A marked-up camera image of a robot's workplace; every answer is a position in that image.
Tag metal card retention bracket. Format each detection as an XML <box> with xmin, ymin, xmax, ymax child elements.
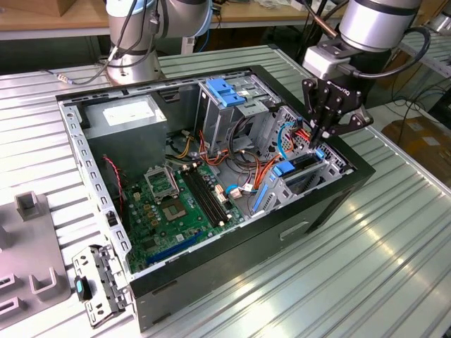
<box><xmin>70</xmin><ymin>244</ymin><xmax>133</xmax><ymax>328</ymax></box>

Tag yellow black wire bundle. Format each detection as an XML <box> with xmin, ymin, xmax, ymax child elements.
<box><xmin>165</xmin><ymin>128</ymin><xmax>195</xmax><ymax>161</ymax></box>

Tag grey metal drive cage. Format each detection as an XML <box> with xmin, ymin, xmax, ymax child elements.
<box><xmin>193</xmin><ymin>72</ymin><xmax>283</xmax><ymax>156</ymax></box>

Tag red orange power wire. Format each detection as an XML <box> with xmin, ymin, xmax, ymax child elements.
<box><xmin>291</xmin><ymin>121</ymin><xmax>320</xmax><ymax>142</ymax></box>

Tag grey power supply unit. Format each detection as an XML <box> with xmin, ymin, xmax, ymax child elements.
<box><xmin>81</xmin><ymin>94</ymin><xmax>168</xmax><ymax>184</ymax></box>

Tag blue black release latch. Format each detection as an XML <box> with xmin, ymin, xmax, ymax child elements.
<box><xmin>73</xmin><ymin>275</ymin><xmax>92</xmax><ymax>301</ymax></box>

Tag grey parts rack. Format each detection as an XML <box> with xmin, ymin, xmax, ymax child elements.
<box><xmin>0</xmin><ymin>191</ymin><xmax>70</xmax><ymax>313</ymax></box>

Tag black RAM slot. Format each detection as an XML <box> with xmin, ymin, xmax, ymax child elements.
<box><xmin>192</xmin><ymin>168</ymin><xmax>230</xmax><ymax>224</ymax></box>
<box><xmin>188</xmin><ymin>170</ymin><xmax>227</xmax><ymax>225</ymax></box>
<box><xmin>181</xmin><ymin>171</ymin><xmax>220</xmax><ymax>228</ymax></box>
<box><xmin>185</xmin><ymin>170</ymin><xmax>223</xmax><ymax>227</ymax></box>

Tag metal socket cover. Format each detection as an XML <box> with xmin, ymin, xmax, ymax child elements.
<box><xmin>143</xmin><ymin>168</ymin><xmax>180</xmax><ymax>204</ymax></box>

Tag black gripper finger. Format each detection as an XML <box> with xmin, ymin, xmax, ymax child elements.
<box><xmin>301</xmin><ymin>77</ymin><xmax>331</xmax><ymax>146</ymax></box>
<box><xmin>318</xmin><ymin>104</ymin><xmax>375</xmax><ymax>144</ymax></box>

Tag black open PC case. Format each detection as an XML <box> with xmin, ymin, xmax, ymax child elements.
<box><xmin>55</xmin><ymin>64</ymin><xmax>376</xmax><ymax>334</ymax></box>

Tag blue flat data wire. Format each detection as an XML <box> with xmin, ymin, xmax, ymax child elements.
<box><xmin>276</xmin><ymin>121</ymin><xmax>295</xmax><ymax>161</ymax></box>

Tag silver metal cylinder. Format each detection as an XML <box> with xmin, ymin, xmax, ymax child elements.
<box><xmin>431</xmin><ymin>13</ymin><xmax>451</xmax><ymax>35</ymax></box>

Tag thick black camera cable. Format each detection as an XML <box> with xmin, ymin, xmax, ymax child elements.
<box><xmin>347</xmin><ymin>26</ymin><xmax>433</xmax><ymax>80</ymax></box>

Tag metal slat table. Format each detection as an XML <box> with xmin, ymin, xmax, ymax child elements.
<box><xmin>343</xmin><ymin>26</ymin><xmax>451</xmax><ymax>103</ymax></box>

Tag green motherboard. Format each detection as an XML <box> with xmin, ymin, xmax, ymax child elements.
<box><xmin>121</xmin><ymin>163</ymin><xmax>247</xmax><ymax>274</ymax></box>

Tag cable with silver connector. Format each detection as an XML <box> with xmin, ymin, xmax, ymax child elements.
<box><xmin>41</xmin><ymin>68</ymin><xmax>109</xmax><ymax>86</ymax></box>

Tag grey metal disk bay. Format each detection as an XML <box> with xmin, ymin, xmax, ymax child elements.
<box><xmin>246</xmin><ymin>105</ymin><xmax>353</xmax><ymax>218</ymax></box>

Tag dark square chipset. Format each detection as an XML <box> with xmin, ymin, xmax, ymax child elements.
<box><xmin>161</xmin><ymin>201</ymin><xmax>185</xmax><ymax>223</ymax></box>

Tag blue wire white plug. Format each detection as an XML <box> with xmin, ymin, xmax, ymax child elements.
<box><xmin>223</xmin><ymin>182</ymin><xmax>255</xmax><ymax>202</ymax></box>

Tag red black twisted wire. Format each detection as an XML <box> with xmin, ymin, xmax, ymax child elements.
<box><xmin>101</xmin><ymin>154</ymin><xmax>125</xmax><ymax>216</ymax></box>

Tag blue plastic drive latch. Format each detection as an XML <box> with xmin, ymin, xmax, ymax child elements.
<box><xmin>206</xmin><ymin>77</ymin><xmax>247</xmax><ymax>108</ymax></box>

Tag blue expansion slot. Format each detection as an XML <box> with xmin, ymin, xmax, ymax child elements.
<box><xmin>146</xmin><ymin>230</ymin><xmax>204</xmax><ymax>265</ymax></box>

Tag brown cardboard box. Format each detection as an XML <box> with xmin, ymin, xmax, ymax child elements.
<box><xmin>56</xmin><ymin>0</ymin><xmax>106</xmax><ymax>18</ymax></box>

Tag CPU socket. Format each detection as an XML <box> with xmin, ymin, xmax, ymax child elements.
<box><xmin>142</xmin><ymin>168</ymin><xmax>180</xmax><ymax>204</ymax></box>

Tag orange wire bundle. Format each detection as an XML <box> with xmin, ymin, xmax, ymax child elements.
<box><xmin>197</xmin><ymin>130</ymin><xmax>279</xmax><ymax>193</ymax></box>

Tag hard disk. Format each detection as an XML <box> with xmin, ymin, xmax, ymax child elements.
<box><xmin>250</xmin><ymin>148</ymin><xmax>327</xmax><ymax>215</ymax></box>

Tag flat brown carton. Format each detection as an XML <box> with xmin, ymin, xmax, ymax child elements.
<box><xmin>382</xmin><ymin>118</ymin><xmax>451</xmax><ymax>177</ymax></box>

